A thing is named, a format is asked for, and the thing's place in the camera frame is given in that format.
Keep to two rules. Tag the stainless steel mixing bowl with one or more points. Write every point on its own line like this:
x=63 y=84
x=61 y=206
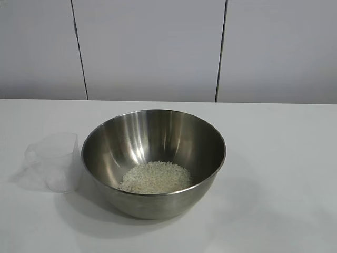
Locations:
x=158 y=137

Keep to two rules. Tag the white rice grains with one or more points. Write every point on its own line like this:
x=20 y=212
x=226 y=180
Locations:
x=155 y=177

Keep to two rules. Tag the clear plastic measuring cup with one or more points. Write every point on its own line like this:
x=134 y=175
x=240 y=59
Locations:
x=52 y=147

